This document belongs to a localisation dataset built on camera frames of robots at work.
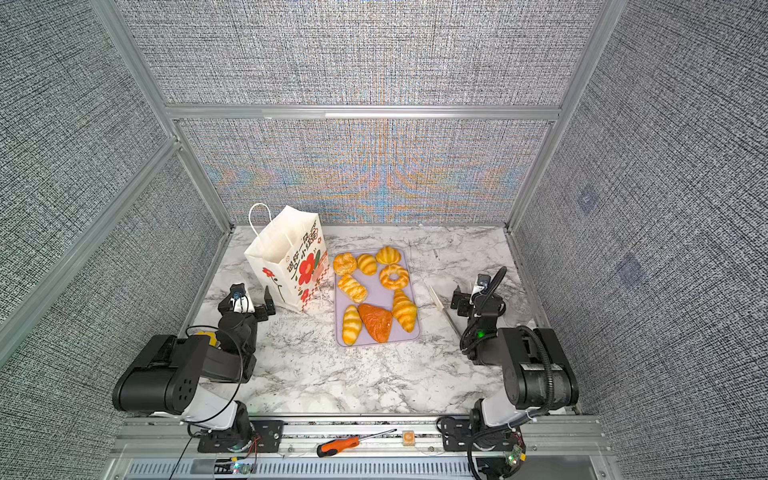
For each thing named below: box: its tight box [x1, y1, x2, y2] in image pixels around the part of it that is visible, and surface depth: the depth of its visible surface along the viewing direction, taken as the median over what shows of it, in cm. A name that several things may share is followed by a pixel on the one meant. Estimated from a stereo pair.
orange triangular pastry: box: [358, 303, 393, 343], surface depth 92 cm
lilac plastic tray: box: [335, 248, 419, 347], surface depth 99 cm
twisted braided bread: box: [338, 274, 368, 304], surface depth 99 cm
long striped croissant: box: [392, 289, 418, 333], surface depth 94 cm
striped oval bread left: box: [342, 305, 363, 346], surface depth 92 cm
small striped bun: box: [357, 254, 378, 276], surface depth 105 cm
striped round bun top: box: [376, 246, 402, 265], surface depth 108 cm
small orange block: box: [403, 431, 415, 446], surface depth 74 cm
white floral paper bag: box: [244, 203, 330, 312], surface depth 88 cm
